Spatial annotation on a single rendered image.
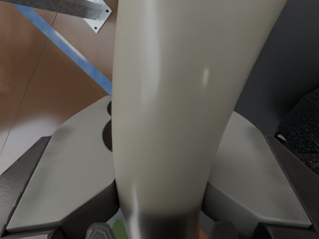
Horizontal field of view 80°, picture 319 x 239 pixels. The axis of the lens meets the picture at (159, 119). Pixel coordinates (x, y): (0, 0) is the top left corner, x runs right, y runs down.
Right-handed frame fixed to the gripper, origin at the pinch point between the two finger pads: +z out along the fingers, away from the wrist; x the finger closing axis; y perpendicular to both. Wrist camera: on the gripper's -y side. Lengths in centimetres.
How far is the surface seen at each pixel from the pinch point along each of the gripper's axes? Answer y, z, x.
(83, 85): 57, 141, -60
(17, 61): 46, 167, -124
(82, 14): 5, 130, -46
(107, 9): 2, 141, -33
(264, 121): 62, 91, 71
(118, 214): 63, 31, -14
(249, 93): 45, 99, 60
